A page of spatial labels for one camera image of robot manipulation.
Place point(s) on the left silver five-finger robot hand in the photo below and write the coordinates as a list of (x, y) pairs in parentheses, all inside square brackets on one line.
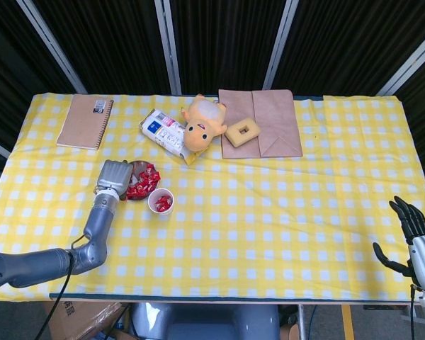
[(114, 175)]

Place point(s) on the red candy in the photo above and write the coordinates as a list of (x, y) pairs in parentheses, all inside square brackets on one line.
[(147, 191), (166, 203), (139, 195), (151, 184), (131, 191), (149, 169), (159, 202), (155, 176), (141, 182)]

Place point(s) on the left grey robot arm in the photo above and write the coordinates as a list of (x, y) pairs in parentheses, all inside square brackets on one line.
[(97, 216)]

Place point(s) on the round steel plate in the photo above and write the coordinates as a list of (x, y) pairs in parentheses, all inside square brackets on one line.
[(139, 168)]

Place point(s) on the white paper cup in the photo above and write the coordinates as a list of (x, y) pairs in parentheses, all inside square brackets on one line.
[(161, 192)]

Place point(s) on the kraft spiral notebook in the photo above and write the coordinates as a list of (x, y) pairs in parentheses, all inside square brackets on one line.
[(81, 124)]

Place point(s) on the white plastic-wrapped package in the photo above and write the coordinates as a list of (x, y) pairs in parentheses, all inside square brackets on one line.
[(159, 129)]

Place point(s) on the yellow hang tag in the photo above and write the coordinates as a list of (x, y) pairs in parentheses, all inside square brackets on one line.
[(191, 157)]

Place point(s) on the orange plush doll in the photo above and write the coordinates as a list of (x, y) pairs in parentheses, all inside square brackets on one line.
[(198, 134)]

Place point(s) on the yellow floor tape strip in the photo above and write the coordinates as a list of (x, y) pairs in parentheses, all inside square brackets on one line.
[(348, 322)]

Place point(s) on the yellow sponge with hole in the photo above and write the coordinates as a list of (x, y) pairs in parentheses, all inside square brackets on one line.
[(233, 136)]

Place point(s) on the black pleated curtain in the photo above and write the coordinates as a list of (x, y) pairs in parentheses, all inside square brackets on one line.
[(7, 71), (110, 42), (223, 42), (340, 42)]

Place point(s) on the brown paper bag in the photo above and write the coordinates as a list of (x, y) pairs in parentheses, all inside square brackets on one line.
[(233, 106)]

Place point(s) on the grey metal table leg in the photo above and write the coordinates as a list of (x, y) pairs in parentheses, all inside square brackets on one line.
[(301, 322)]

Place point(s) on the yellow white checkered tablecloth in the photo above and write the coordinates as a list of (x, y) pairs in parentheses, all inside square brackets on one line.
[(251, 219)]

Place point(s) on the brown cardboard box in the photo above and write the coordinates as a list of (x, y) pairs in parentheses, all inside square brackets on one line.
[(92, 318)]

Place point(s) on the brown paper bag triangular fold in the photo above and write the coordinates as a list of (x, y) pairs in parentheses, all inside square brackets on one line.
[(276, 117)]

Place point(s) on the grey robot torso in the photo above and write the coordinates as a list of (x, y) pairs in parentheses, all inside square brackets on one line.
[(205, 322)]

